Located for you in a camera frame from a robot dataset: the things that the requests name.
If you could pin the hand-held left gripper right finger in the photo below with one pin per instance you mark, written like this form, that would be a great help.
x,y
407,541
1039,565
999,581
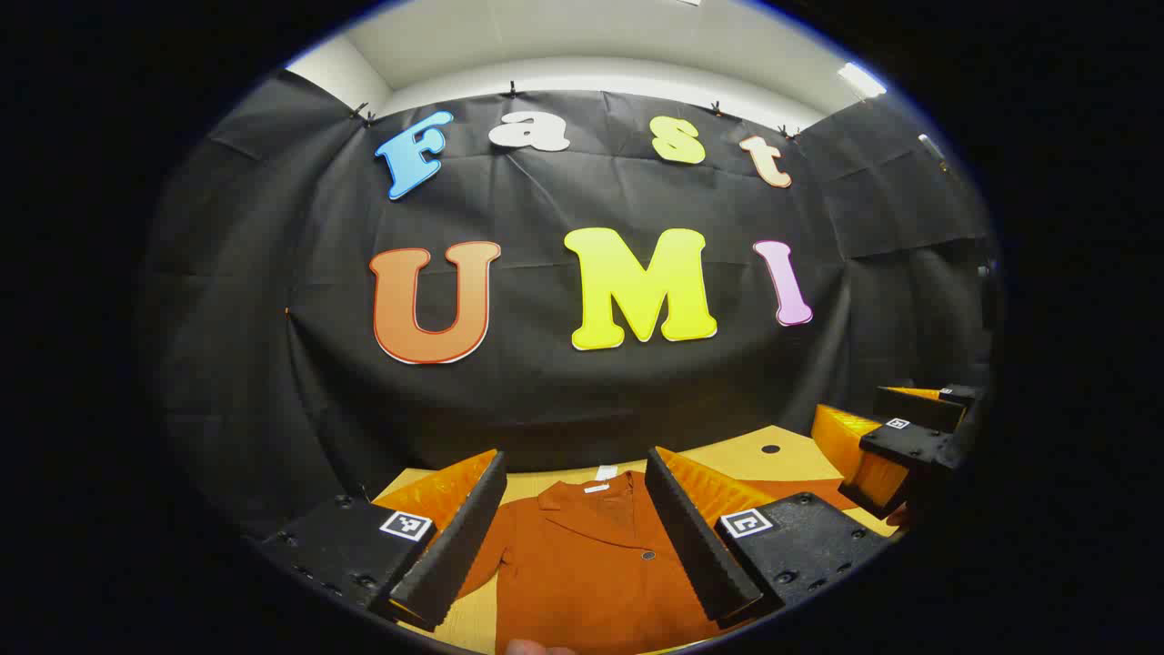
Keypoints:
x,y
696,546

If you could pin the ceiling light panel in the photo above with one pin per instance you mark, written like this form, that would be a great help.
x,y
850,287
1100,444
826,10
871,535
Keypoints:
x,y
860,80

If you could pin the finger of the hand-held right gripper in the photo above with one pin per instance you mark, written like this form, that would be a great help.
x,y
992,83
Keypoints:
x,y
909,446
918,407

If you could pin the black backdrop cloth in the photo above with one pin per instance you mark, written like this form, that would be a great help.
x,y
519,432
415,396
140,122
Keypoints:
x,y
546,391

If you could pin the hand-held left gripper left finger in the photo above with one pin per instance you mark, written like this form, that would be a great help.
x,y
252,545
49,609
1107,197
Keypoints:
x,y
455,546

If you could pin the orange jacket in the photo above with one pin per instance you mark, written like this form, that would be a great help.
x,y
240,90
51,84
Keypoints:
x,y
582,582

